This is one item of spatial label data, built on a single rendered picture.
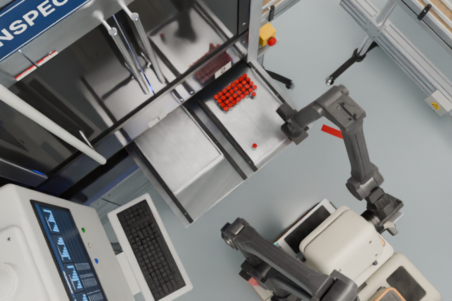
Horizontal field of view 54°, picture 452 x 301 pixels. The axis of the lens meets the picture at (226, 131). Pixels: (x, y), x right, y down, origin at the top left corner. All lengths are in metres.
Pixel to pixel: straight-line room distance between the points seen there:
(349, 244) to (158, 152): 0.92
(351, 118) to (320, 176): 1.58
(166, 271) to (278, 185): 1.10
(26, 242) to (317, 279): 0.75
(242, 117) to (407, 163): 1.36
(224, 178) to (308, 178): 1.02
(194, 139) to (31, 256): 0.90
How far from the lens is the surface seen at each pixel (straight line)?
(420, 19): 2.27
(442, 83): 2.58
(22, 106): 1.06
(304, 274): 1.20
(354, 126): 1.28
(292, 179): 2.79
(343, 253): 1.38
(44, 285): 1.28
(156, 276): 1.94
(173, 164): 1.90
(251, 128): 1.92
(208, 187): 1.88
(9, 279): 1.23
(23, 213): 1.32
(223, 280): 2.74
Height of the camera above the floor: 2.73
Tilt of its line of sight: 75 degrees down
